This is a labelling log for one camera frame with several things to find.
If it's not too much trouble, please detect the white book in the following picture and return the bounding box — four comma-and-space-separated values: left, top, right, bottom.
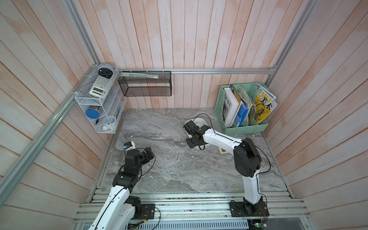
222, 88, 240, 127

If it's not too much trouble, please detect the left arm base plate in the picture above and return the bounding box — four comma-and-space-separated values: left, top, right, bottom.
132, 203, 155, 221

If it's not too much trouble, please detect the white cup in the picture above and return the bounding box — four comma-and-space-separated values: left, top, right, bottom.
102, 116, 117, 132

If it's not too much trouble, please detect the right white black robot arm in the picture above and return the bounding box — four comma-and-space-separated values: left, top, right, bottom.
184, 120, 262, 205

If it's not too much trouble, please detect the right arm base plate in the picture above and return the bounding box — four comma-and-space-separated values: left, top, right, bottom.
229, 200, 269, 217

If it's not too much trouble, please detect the white desk calculator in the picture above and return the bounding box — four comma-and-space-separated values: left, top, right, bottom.
89, 76, 113, 98

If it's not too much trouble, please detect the blue lidded jar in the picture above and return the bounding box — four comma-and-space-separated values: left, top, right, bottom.
85, 105, 100, 119

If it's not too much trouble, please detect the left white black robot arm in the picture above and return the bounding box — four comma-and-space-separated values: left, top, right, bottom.
89, 147, 155, 230

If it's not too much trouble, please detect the round grey black speaker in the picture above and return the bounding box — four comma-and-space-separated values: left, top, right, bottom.
97, 63, 114, 79

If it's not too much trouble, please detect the green plastic file organizer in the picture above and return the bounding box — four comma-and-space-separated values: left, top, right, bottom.
215, 82, 278, 136

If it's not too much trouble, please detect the white ruler on basket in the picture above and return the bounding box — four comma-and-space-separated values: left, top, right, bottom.
120, 72, 159, 79

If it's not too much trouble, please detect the white plastic storage box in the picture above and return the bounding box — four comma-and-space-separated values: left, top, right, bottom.
185, 117, 212, 138

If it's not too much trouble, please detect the black wire mesh basket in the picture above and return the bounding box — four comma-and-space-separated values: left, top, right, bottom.
118, 71, 173, 97

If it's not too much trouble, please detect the blue book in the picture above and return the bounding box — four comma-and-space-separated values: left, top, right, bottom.
234, 103, 249, 127

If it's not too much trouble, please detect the yellow magazine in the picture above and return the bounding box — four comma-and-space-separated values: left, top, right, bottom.
255, 83, 278, 124

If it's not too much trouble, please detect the yellow blue calculator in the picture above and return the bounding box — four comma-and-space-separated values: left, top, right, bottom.
219, 147, 229, 154

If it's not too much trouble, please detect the white wire wall shelf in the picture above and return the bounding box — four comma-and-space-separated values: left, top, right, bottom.
75, 65, 127, 134

